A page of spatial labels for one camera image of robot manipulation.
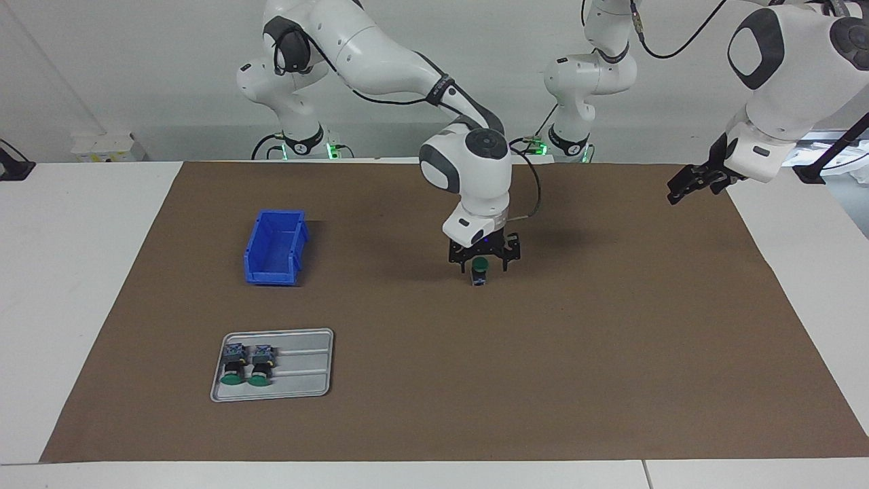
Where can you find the black table clamp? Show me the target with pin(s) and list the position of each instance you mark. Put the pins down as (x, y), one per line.
(13, 170)

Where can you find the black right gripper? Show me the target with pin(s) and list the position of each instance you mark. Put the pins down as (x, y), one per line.
(485, 250)

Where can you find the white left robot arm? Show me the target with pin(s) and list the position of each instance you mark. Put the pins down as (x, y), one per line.
(787, 81)

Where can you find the brown paper table mat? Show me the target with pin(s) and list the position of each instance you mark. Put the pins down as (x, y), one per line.
(475, 373)

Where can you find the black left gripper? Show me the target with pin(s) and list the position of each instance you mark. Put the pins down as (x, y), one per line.
(723, 163)

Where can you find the white crumpled sheet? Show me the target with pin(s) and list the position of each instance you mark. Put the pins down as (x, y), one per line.
(852, 159)

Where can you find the blue plastic storage bin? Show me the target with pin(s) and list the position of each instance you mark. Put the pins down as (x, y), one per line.
(271, 277)

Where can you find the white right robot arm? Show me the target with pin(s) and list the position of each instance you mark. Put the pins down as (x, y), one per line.
(380, 54)

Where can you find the cream cardboard box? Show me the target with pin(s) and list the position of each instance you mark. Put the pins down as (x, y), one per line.
(108, 148)

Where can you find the green push button switch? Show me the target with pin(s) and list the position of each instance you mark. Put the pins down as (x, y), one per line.
(261, 367)
(233, 365)
(480, 263)

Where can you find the grey metal tray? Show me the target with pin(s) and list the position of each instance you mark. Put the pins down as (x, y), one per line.
(312, 360)

